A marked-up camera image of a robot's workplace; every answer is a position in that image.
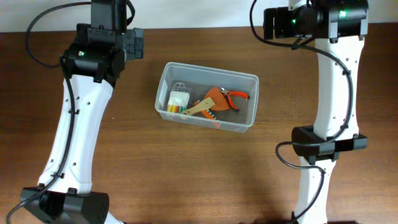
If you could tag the orange scraper with wooden handle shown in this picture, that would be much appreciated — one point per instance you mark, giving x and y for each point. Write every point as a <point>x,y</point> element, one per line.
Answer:
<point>214,100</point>

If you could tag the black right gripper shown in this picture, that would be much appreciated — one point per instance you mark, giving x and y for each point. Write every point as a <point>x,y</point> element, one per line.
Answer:
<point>270,23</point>

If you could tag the clear plastic storage box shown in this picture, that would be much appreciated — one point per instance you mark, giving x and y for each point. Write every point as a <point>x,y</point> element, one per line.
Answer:
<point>200,80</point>

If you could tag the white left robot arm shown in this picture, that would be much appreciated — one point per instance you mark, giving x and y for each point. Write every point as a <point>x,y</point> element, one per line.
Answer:
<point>91,67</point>

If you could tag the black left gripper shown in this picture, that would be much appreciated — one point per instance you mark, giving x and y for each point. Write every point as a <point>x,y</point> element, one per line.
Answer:
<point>106,35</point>

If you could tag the orange bit holder strip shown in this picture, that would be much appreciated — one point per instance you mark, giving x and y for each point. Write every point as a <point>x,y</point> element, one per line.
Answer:
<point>208,114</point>

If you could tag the clear case of coloured bits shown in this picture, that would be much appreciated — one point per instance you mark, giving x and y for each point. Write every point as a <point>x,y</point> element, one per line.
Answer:
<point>178,98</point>

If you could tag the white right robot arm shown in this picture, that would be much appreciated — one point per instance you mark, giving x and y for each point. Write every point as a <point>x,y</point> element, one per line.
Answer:
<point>335,31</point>

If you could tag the red handled pliers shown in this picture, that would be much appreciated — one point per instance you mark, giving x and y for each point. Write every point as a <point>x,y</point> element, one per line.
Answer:
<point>228,95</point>

